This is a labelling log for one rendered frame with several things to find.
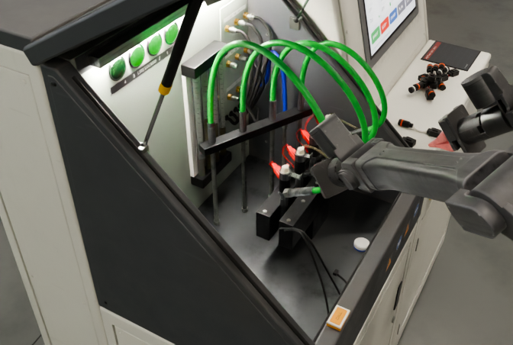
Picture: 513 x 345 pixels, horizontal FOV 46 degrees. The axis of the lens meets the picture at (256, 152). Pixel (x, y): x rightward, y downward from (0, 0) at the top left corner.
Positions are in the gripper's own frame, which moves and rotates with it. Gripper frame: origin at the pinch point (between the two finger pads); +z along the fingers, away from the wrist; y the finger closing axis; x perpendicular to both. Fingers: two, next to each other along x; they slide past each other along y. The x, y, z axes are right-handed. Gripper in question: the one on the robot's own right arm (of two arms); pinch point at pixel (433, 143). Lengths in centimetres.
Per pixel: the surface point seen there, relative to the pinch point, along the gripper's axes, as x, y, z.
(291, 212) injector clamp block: 18.8, 0.2, 31.8
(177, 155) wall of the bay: 29, 26, 47
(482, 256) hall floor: -101, -78, 92
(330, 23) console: -14.1, 35.2, 21.5
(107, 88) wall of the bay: 48, 43, 23
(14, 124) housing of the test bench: 63, 47, 37
